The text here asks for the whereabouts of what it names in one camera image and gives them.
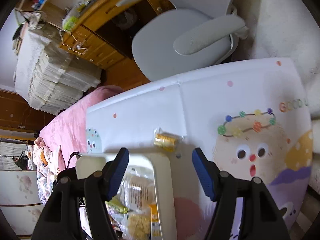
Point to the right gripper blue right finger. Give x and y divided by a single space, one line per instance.
260 219

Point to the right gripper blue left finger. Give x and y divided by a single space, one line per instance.
60 217

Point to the clear bag of puffed snack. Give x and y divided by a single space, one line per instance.
136 226

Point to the clear bag of mixed nuts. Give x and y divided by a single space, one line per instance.
137 189

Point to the yellow white oats snack bag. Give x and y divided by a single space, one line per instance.
155 233

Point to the white plastic storage bin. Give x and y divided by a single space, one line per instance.
159 165

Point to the cartoon printed play mat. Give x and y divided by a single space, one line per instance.
250 117

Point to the small gold wrapped snack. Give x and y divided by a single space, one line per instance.
166 141

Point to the white lace covered furniture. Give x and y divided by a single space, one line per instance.
49 78

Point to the wooden desk with drawers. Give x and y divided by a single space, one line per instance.
104 33

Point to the green tissue pack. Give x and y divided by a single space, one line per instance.
69 22

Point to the grey office chair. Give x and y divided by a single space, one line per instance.
195 34

